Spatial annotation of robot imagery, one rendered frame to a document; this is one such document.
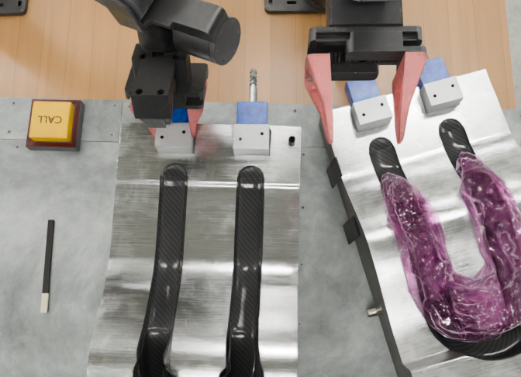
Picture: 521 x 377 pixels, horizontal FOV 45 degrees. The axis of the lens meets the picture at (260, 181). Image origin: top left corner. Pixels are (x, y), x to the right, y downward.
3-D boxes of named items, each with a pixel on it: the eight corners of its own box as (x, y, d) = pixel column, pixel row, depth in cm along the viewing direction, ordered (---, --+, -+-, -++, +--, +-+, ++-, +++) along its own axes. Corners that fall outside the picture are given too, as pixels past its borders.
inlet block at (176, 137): (167, 75, 97) (160, 59, 91) (200, 75, 96) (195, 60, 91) (160, 157, 93) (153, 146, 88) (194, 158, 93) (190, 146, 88)
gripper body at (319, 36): (424, 44, 57) (419, -30, 59) (309, 45, 57) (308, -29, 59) (409, 73, 63) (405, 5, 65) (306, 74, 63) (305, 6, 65)
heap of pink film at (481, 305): (366, 178, 92) (374, 162, 85) (483, 146, 93) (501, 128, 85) (425, 357, 85) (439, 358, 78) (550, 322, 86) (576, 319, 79)
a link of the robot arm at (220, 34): (252, 22, 77) (223, -44, 66) (219, 81, 75) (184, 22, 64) (175, -2, 81) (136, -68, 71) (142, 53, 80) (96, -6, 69)
